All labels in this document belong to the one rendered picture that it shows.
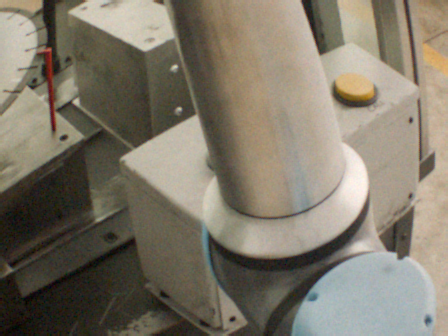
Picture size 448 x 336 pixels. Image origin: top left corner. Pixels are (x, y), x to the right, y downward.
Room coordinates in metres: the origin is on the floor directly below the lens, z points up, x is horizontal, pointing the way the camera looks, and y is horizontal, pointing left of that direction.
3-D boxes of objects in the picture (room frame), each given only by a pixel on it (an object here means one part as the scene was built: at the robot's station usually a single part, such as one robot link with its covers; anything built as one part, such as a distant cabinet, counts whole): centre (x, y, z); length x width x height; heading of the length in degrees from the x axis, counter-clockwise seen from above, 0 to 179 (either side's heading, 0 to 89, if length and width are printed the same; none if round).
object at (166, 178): (0.88, -0.06, 0.82); 0.28 x 0.11 x 0.15; 126
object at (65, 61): (1.25, 0.21, 0.76); 0.09 x 0.03 x 0.03; 126
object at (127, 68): (1.13, 0.04, 0.82); 0.18 x 0.18 x 0.15; 36
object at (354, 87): (0.91, -0.13, 0.90); 0.04 x 0.04 x 0.02
